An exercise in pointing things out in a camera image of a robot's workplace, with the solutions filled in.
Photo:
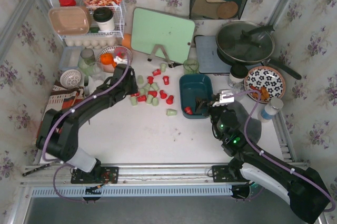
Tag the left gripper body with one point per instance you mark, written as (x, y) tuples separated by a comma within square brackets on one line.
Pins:
[(126, 75)]

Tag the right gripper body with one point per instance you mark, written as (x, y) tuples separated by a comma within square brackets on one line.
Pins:
[(206, 104)]

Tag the red coffee capsule bottom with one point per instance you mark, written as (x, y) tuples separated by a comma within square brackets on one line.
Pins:
[(188, 110)]

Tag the teal plastic storage basket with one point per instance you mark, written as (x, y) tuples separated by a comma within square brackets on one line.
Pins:
[(192, 86)]

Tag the green coffee capsule lone bottom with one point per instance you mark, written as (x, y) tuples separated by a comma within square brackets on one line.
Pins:
[(171, 112)]

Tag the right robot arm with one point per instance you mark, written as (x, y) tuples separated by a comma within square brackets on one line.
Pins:
[(303, 190)]

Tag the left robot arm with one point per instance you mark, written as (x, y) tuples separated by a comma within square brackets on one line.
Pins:
[(58, 134)]

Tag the small clear wine glass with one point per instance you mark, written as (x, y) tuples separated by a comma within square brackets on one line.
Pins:
[(236, 87)]

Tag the patterned fruit bowl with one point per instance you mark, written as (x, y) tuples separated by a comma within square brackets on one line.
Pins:
[(116, 60)]

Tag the orange mandarin left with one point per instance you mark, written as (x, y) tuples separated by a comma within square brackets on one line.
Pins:
[(106, 59)]

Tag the clear drinking glass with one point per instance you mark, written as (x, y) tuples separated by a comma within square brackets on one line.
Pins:
[(95, 71)]

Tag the pink peach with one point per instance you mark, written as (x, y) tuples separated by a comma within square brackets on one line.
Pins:
[(120, 52)]

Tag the black lidded white jar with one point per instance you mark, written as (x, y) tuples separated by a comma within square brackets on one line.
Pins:
[(237, 74)]

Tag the metal fork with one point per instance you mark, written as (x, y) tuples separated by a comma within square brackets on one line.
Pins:
[(86, 88)]

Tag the green glass cup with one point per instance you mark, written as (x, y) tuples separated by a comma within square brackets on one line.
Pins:
[(191, 66)]

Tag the orange cup behind board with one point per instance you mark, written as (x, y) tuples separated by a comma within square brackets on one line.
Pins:
[(126, 41)]

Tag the grey induction cooker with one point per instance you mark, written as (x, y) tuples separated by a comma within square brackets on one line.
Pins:
[(207, 56)]

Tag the green tinted glass jar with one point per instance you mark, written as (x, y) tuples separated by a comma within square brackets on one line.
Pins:
[(87, 57)]

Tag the fried food on plate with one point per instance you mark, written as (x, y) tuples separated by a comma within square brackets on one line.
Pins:
[(262, 91)]

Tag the white blue bottle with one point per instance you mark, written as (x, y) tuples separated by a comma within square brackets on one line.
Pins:
[(270, 110)]

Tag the white egg tray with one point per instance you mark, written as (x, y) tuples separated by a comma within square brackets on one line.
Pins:
[(91, 43)]

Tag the metal cutting board stand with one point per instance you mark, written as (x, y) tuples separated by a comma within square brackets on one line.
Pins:
[(159, 51)]

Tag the white strainer bowl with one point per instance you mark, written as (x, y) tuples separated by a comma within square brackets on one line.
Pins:
[(70, 78)]

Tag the blue floral plate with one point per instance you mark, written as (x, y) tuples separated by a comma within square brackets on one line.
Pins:
[(267, 77)]

